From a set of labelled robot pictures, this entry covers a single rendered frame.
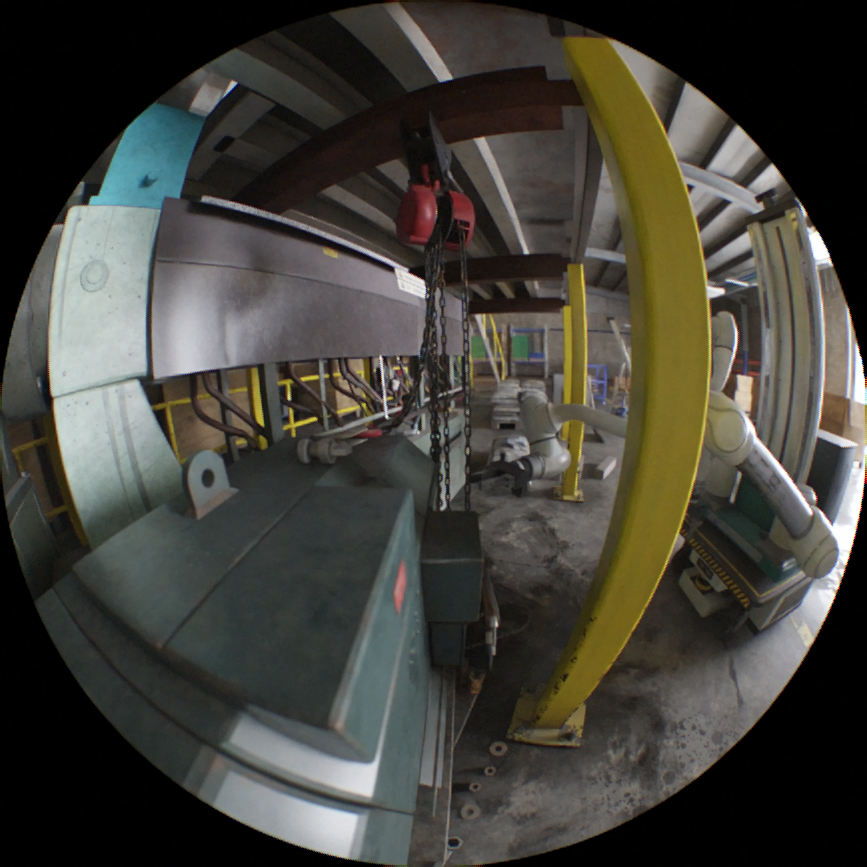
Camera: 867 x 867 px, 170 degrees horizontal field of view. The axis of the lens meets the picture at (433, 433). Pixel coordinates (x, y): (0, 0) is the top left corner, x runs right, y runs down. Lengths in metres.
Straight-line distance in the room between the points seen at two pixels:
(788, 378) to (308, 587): 1.61
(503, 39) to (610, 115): 0.68
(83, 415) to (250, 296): 0.53
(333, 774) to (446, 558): 0.28
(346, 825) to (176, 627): 0.16
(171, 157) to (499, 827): 1.89
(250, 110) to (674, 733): 2.26
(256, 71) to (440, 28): 0.51
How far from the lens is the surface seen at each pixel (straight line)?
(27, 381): 0.75
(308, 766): 0.21
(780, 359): 1.59
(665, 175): 0.51
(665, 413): 0.41
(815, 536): 1.10
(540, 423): 0.99
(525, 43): 1.20
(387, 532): 0.24
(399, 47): 0.95
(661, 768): 1.18
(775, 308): 1.62
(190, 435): 3.74
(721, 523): 1.51
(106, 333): 0.78
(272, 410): 0.89
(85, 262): 0.83
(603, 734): 1.13
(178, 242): 0.85
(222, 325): 0.82
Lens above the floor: 1.00
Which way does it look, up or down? 14 degrees down
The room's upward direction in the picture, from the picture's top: 2 degrees counter-clockwise
